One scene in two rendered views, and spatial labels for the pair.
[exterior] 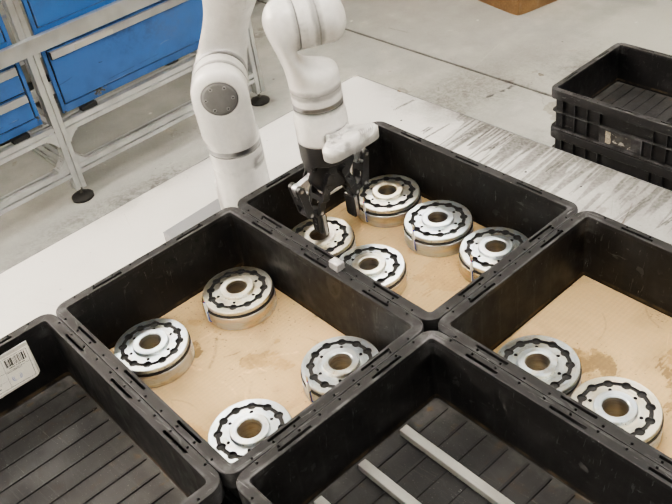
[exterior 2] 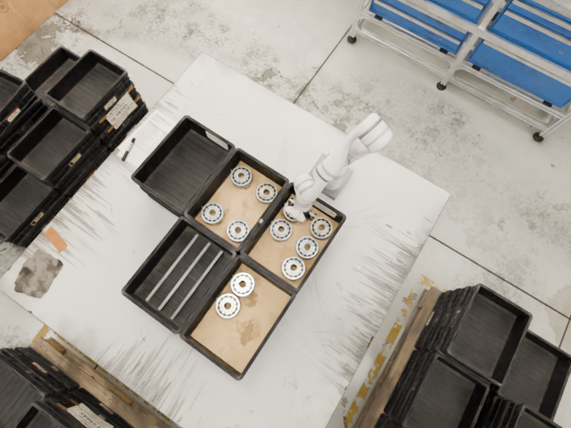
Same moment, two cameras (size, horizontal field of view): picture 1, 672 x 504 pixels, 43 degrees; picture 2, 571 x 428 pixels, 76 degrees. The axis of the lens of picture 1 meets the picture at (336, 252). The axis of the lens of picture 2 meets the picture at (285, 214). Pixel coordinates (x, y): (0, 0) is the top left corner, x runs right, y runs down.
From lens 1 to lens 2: 1.20 m
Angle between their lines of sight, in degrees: 47
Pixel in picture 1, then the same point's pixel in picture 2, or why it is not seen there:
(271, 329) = (257, 206)
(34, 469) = (201, 162)
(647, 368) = (251, 316)
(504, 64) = not seen: outside the picture
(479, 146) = (398, 255)
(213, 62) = not seen: hidden behind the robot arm
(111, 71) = (498, 68)
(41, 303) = (287, 127)
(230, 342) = (251, 196)
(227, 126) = not seen: hidden behind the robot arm
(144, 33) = (527, 71)
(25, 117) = (453, 47)
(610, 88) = (509, 312)
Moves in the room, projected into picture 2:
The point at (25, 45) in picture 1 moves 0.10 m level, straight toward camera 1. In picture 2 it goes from (477, 29) to (466, 36)
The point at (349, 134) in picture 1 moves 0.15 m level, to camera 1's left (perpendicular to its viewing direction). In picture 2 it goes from (295, 212) to (283, 180)
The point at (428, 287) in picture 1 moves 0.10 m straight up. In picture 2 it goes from (280, 249) to (280, 244)
